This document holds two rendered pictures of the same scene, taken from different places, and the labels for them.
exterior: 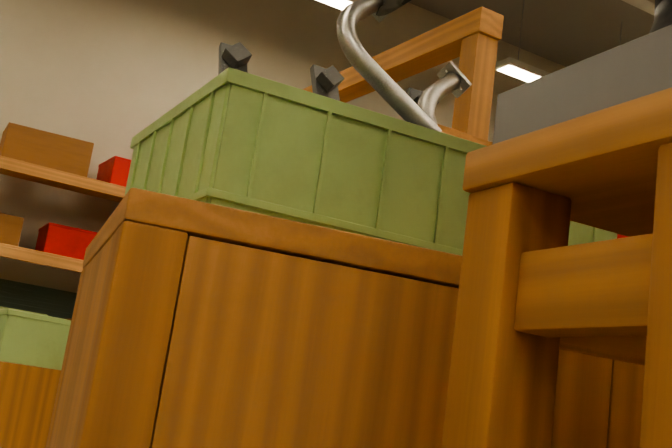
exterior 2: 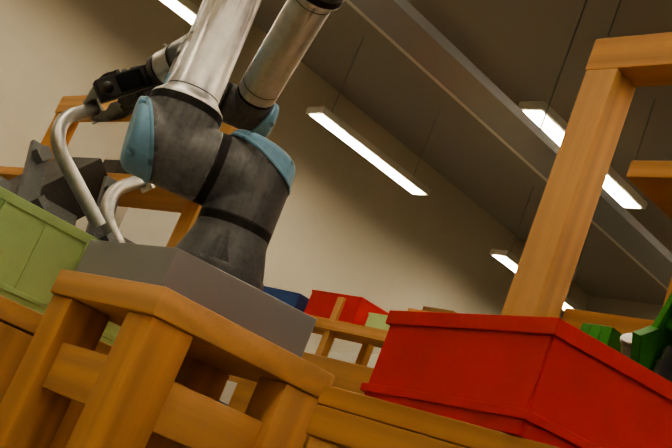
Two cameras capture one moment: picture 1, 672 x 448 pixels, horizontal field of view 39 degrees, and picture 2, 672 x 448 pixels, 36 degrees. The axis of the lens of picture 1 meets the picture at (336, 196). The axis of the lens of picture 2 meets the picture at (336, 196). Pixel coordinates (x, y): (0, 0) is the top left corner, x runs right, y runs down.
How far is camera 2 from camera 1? 0.76 m
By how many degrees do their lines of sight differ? 10
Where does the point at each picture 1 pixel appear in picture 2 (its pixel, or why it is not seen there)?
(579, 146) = (101, 294)
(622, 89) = (132, 270)
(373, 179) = (24, 254)
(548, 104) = (105, 260)
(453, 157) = not seen: hidden behind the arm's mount
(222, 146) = not seen: outside the picture
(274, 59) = (96, 34)
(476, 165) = (61, 279)
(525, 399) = (35, 428)
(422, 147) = (69, 240)
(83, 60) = not seen: outside the picture
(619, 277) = (91, 375)
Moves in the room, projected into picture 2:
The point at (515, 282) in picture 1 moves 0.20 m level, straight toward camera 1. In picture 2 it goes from (53, 358) to (25, 341)
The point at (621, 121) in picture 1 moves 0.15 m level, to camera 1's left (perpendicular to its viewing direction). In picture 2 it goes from (120, 290) to (16, 244)
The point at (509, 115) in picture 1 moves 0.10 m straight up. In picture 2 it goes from (89, 256) to (117, 196)
